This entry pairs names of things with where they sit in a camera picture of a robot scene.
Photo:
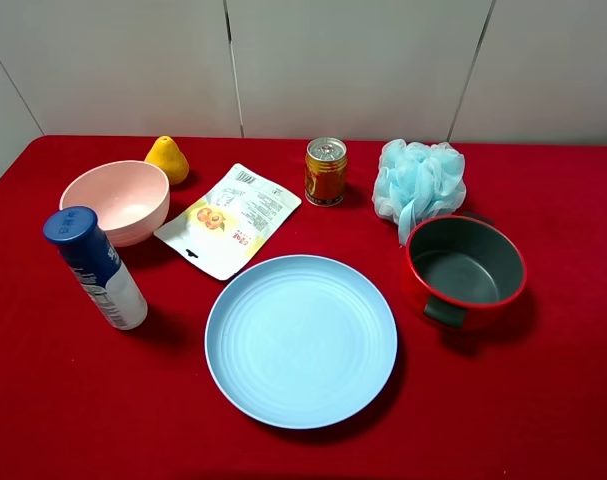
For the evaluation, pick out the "light blue bath loofah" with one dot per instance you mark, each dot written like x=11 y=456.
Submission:
x=417 y=182

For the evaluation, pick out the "gold beverage can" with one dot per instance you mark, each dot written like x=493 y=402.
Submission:
x=325 y=171

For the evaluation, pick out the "white snack pouch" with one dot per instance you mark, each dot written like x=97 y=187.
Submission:
x=226 y=227

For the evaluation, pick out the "light blue plastic plate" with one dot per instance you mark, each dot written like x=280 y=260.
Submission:
x=300 y=342

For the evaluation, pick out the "yellow pear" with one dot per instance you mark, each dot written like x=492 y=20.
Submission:
x=166 y=155

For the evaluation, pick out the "red pot with grey interior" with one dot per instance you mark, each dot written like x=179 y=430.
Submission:
x=461 y=273

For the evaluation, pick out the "pink plastic bowl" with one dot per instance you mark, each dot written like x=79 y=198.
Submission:
x=131 y=199

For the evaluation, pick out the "blue capped white bottle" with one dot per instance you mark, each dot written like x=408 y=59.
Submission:
x=96 y=265

